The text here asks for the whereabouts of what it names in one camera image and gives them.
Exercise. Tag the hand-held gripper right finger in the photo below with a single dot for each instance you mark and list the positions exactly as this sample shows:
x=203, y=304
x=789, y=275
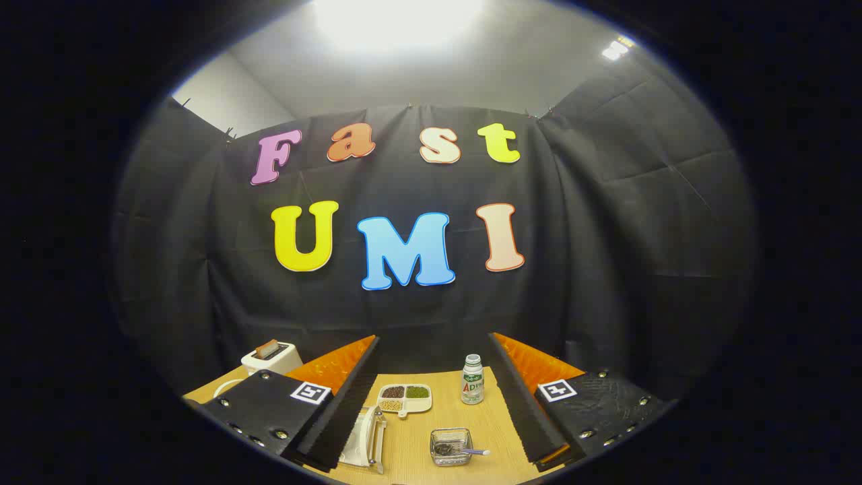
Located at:
x=522, y=411

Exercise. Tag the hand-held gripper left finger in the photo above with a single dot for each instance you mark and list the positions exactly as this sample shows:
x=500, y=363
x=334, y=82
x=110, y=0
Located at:
x=347, y=411

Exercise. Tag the yellow soybeans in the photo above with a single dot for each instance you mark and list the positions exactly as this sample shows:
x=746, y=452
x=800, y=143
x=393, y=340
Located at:
x=390, y=405

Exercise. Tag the dark red beans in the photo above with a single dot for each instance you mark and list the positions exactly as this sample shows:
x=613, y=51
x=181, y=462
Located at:
x=392, y=391

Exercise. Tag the white drink bottle green label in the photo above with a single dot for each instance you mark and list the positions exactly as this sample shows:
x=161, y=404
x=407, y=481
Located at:
x=472, y=387

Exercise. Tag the cream divided snack tray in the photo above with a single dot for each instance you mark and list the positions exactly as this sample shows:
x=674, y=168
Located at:
x=404, y=403

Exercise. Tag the green mung beans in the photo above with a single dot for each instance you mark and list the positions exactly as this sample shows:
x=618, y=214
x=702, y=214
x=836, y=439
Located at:
x=417, y=391

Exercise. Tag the white toaster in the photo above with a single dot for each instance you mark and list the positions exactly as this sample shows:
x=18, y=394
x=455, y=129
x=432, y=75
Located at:
x=283, y=357

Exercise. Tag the slice of toast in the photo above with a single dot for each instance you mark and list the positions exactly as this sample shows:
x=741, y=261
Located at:
x=267, y=348

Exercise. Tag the black backdrop cloth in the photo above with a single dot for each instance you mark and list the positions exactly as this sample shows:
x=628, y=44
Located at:
x=606, y=236

